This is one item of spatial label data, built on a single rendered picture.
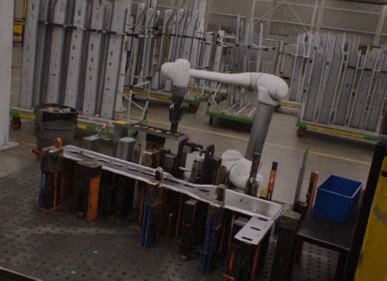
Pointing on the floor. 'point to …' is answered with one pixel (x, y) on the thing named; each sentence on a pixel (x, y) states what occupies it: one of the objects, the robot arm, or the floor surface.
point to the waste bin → (54, 125)
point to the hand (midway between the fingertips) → (174, 127)
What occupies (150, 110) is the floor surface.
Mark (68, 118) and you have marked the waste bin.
